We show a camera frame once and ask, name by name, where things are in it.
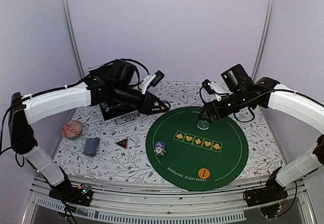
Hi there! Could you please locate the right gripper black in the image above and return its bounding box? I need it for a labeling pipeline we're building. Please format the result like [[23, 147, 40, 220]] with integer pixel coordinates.
[[198, 89, 248, 124]]

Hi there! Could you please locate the clear dealer button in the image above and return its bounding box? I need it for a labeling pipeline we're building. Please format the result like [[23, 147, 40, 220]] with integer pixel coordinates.
[[197, 120, 210, 130]]

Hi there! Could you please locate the aluminium poker chip case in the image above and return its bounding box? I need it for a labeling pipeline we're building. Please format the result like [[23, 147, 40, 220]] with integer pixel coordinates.
[[88, 65, 141, 126]]

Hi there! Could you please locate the small poker chip stack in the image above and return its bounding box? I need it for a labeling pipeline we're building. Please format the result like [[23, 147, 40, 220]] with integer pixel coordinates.
[[154, 146, 167, 156]]

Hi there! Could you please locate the orange big blind button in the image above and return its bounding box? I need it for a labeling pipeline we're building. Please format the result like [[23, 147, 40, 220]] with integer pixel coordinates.
[[198, 168, 211, 179]]

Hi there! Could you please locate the purple small blind button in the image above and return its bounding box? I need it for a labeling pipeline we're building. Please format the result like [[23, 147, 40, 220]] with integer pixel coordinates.
[[154, 141, 166, 149]]

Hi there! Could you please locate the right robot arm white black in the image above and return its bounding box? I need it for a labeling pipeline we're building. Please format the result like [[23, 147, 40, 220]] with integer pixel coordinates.
[[199, 64, 323, 202]]

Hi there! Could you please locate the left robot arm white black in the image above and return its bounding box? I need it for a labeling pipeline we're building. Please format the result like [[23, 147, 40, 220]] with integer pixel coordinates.
[[3, 58, 170, 201]]

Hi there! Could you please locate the green round poker mat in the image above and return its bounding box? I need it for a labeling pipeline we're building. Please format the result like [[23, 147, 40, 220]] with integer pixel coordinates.
[[145, 106, 249, 191]]

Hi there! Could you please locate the black triangular button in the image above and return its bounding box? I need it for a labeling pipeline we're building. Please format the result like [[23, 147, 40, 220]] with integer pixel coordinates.
[[115, 138, 128, 149]]

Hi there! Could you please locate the blue playing card deck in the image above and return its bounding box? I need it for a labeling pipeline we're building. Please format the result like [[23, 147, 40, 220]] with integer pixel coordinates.
[[83, 137, 100, 157]]

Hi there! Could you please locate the red patterned bowl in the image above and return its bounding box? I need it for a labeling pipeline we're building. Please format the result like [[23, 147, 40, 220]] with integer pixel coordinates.
[[61, 120, 83, 139]]

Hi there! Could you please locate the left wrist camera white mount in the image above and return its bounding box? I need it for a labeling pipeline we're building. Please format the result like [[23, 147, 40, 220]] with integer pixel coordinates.
[[139, 70, 165, 94]]

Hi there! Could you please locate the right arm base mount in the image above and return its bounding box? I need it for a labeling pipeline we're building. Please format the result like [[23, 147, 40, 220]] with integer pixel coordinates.
[[243, 182, 288, 207]]

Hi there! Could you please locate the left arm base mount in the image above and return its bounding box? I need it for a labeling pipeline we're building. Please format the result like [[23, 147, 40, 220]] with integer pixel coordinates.
[[49, 183, 93, 207]]

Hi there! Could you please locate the right aluminium frame post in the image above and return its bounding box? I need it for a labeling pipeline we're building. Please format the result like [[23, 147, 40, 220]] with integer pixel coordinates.
[[252, 0, 276, 81]]

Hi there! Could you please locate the aluminium frame post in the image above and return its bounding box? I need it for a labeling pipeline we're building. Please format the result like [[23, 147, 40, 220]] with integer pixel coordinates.
[[252, 0, 276, 81], [60, 0, 85, 77]]

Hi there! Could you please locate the left aluminium frame post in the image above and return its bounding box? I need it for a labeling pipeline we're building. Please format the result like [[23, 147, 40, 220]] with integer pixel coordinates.
[[60, 0, 85, 77]]

